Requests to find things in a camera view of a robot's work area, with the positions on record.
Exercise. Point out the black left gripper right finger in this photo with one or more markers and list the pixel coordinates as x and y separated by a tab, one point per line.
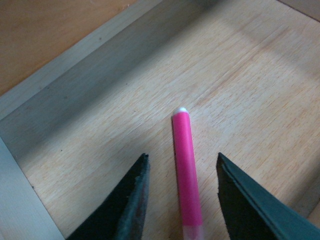
252	213

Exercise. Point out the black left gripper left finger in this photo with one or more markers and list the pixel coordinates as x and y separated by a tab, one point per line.
122	214

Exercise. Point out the pink marker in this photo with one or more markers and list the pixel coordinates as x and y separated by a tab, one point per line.
187	182

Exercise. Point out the wooden drawer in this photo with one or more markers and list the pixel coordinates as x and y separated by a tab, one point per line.
248	72

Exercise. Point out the wooden drawer cabinet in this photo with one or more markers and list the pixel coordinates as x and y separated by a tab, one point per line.
34	32

